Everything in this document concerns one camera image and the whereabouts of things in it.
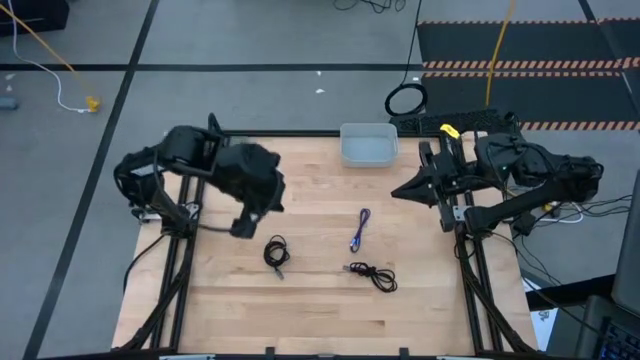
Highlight black knotted USB-C cable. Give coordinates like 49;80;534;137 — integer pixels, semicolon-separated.
342;261;399;294

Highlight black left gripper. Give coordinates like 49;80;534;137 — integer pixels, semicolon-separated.
214;142;288;240

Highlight yellow cable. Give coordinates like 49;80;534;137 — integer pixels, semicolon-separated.
0;2;101;114
484;0;517;107

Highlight black power cable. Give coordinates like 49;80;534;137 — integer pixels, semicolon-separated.
122;232;169;296

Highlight small black power box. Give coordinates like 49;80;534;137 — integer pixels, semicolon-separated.
511;211;537;237

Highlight black aluminium table frame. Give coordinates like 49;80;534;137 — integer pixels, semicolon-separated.
112;112;539;360

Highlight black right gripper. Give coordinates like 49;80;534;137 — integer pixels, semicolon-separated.
391;141;479;208

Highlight black hazard-striped floor mat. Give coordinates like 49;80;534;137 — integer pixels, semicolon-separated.
417;18;640;132

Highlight black desk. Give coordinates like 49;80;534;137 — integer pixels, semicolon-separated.
544;294;640;360

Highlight black looped floor cable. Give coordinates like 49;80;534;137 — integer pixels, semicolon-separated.
383;0;429;118

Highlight black tangled floor cables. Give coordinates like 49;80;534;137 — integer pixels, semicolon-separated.
332;0;407;15

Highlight blue braided USB-C cable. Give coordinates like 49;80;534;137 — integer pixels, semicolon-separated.
348;207;372;254

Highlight white paper sheet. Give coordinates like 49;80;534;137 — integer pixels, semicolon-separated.
522;277;559;351

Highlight white plastic bin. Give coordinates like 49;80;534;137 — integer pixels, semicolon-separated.
339;122;400;169

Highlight black computer keyboard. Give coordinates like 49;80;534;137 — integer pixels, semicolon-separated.
597;319;640;360

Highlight black textured mat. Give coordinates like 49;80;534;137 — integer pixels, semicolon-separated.
389;108;509;137

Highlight white floor cable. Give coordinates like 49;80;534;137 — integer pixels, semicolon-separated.
7;0;91;114

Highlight black cable bundle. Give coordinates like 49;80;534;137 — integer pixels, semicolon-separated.
499;192;634;241

